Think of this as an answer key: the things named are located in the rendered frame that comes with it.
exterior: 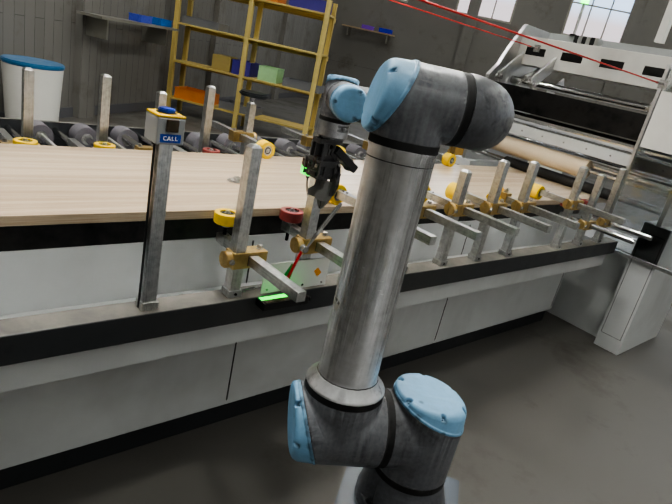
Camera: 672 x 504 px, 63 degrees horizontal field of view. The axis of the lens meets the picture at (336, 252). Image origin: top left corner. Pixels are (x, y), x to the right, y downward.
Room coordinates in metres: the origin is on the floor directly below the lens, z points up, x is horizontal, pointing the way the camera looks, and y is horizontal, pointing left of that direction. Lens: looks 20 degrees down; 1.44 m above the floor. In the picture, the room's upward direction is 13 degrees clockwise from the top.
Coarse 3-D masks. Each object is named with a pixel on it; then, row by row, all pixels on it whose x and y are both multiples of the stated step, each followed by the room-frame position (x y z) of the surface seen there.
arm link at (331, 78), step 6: (330, 78) 1.54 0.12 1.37; (336, 78) 1.53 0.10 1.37; (342, 78) 1.53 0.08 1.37; (348, 78) 1.53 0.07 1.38; (354, 78) 1.55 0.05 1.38; (330, 84) 1.54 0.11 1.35; (354, 84) 1.55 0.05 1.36; (324, 90) 1.57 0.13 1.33; (324, 96) 1.55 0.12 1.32; (324, 102) 1.55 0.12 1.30; (324, 108) 1.55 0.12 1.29; (324, 114) 1.54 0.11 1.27; (330, 114) 1.53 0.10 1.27; (330, 120) 1.53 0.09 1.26; (336, 120) 1.53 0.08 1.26
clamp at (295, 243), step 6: (294, 240) 1.64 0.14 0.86; (300, 240) 1.63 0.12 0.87; (306, 240) 1.64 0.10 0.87; (318, 240) 1.67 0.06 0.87; (324, 240) 1.69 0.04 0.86; (330, 240) 1.71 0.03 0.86; (294, 246) 1.64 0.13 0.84; (312, 246) 1.66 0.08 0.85; (294, 252) 1.63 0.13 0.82; (312, 252) 1.66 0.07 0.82
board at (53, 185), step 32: (0, 160) 1.65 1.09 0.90; (32, 160) 1.72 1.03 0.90; (64, 160) 1.80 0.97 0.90; (96, 160) 1.89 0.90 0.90; (128, 160) 1.98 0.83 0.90; (192, 160) 2.20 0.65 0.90; (224, 160) 2.33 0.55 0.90; (288, 160) 2.62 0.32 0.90; (0, 192) 1.38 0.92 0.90; (32, 192) 1.44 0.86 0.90; (64, 192) 1.49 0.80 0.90; (96, 192) 1.56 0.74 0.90; (128, 192) 1.62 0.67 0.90; (192, 192) 1.77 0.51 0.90; (224, 192) 1.85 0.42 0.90; (256, 192) 1.94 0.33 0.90; (288, 192) 2.04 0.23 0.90; (352, 192) 2.27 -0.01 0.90; (480, 192) 2.90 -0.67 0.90; (512, 192) 3.11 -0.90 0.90; (0, 224) 1.23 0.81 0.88; (32, 224) 1.28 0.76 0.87
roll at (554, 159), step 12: (504, 144) 4.15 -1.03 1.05; (516, 144) 4.09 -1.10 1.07; (528, 144) 4.04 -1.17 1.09; (516, 156) 4.10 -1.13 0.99; (528, 156) 4.00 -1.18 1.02; (540, 156) 3.93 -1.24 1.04; (552, 156) 3.88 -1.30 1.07; (564, 156) 3.83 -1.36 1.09; (576, 156) 3.82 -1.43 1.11; (552, 168) 3.90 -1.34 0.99; (564, 168) 3.80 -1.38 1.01; (576, 168) 3.74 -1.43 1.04; (588, 168) 3.73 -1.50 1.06; (612, 180) 3.62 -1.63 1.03
